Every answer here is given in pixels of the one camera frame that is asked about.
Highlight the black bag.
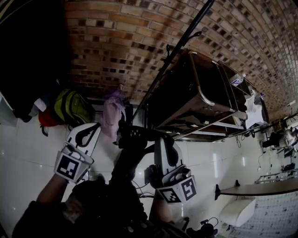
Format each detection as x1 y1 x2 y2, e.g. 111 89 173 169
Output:
111 120 175 189

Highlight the person's dark clothing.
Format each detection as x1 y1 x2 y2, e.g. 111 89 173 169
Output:
11 173 190 238

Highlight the green backpack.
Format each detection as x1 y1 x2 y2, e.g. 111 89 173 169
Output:
54 89 94 131

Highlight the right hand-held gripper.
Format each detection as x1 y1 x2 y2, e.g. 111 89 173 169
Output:
144 137 197 204

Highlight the red bag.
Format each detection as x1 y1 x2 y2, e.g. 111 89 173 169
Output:
38 108 59 137

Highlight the dark hanging coat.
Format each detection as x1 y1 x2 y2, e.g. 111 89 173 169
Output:
0 0 72 123

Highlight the white printed box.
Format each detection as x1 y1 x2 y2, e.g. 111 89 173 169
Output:
229 73 245 87

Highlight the person's left forearm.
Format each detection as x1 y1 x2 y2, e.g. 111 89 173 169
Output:
36 173 68 205

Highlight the black headset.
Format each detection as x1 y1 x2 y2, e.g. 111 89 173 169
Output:
186 217 220 238

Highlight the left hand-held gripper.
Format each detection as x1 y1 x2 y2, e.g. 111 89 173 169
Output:
54 122 102 185

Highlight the white plastic bag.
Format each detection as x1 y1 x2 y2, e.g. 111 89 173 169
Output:
244 94 269 130

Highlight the purple cloth bag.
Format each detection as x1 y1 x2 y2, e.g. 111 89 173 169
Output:
102 84 128 145

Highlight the metal wire rack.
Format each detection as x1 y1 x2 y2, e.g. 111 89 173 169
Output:
254 169 298 185

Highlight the person's right forearm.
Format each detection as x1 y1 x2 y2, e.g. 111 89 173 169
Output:
149 197 174 224

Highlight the white plastic chair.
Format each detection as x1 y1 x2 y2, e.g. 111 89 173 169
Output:
218 197 257 228

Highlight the black metal coat rack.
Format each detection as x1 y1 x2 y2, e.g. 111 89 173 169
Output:
130 0 216 121

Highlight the brown table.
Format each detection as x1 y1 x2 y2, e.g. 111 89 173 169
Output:
214 178 298 201

